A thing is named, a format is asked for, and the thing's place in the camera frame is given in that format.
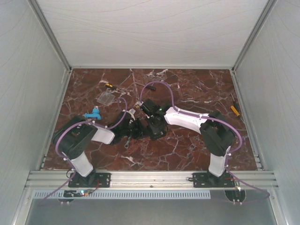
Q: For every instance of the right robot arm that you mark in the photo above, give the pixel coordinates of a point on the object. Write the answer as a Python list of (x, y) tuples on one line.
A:
[(217, 136)]

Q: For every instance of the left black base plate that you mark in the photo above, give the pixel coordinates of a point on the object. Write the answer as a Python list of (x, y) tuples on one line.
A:
[(93, 180)]

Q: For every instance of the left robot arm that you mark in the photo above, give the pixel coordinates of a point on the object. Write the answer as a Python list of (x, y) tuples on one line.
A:
[(72, 139)]

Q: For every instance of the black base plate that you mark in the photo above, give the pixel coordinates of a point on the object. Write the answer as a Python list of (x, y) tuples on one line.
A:
[(93, 180), (208, 180)]

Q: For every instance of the grey slotted cable duct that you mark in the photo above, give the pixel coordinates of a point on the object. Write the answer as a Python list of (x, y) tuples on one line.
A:
[(133, 194)]

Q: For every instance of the black handle screwdriver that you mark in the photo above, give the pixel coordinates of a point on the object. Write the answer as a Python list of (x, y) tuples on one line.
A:
[(148, 87)]

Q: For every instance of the clear plastic fuse box lid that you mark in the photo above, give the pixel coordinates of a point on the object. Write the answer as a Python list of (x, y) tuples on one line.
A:
[(106, 98)]

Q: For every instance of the yellow black small screwdriver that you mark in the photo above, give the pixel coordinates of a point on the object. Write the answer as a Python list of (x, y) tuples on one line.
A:
[(110, 86)]

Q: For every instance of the orange handle screwdriver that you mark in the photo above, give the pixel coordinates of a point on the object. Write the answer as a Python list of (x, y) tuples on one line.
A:
[(236, 112)]

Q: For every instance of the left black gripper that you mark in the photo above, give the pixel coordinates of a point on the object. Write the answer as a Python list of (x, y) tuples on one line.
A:
[(141, 131)]

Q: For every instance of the thin black screwdriver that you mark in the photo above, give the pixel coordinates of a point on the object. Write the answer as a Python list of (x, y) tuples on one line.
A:
[(235, 104)]

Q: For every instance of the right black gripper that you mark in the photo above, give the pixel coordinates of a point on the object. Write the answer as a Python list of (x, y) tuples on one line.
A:
[(155, 132)]

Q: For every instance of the silver combination wrench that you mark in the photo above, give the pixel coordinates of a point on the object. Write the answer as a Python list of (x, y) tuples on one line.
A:
[(127, 143)]

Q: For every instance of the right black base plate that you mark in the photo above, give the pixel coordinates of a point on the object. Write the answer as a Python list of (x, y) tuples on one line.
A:
[(208, 180)]

